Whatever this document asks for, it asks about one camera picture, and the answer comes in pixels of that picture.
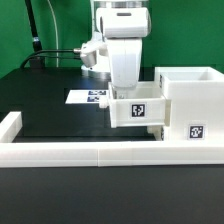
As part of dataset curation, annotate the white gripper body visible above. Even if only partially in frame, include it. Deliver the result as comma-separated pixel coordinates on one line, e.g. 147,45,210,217
80,7,150,89

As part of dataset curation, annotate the white drawer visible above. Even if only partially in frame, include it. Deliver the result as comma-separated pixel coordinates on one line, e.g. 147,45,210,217
99,81,166,128
147,126,164,141

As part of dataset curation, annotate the white drawer cabinet box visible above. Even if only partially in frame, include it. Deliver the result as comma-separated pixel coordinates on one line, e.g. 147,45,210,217
154,67,224,141

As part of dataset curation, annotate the white front drawer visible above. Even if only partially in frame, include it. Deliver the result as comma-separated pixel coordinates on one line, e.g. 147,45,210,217
147,126,164,141

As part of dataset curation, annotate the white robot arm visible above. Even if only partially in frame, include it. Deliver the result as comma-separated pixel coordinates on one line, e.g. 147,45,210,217
80,0,151,90

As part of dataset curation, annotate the white fiducial marker sheet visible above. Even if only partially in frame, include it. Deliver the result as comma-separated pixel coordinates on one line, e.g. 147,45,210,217
65,90,108,104

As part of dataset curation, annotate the black vertical pole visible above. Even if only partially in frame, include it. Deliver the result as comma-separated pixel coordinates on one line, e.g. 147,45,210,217
24,0,46,69

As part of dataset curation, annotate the thin white cable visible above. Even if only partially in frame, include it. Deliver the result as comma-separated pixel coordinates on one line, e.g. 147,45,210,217
46,0,60,68

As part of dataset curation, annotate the black cable with connector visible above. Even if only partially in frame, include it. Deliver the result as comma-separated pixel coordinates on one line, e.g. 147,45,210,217
20,47,88,69

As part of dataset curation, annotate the white U-shaped boundary frame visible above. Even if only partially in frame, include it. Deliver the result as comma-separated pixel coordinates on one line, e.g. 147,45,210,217
0,112,224,168

